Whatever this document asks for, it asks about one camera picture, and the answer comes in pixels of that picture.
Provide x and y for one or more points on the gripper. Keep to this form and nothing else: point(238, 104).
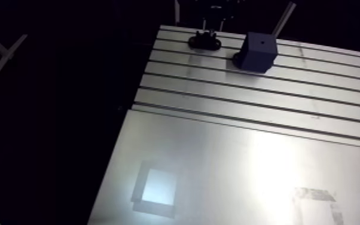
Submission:
point(216, 7)

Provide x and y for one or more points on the black oval holder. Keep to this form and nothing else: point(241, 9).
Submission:
point(204, 43)

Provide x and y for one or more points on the dark blue-grey block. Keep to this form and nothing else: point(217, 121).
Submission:
point(258, 52)

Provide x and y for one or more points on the pale metal post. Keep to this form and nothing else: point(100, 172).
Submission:
point(283, 19)
point(177, 12)

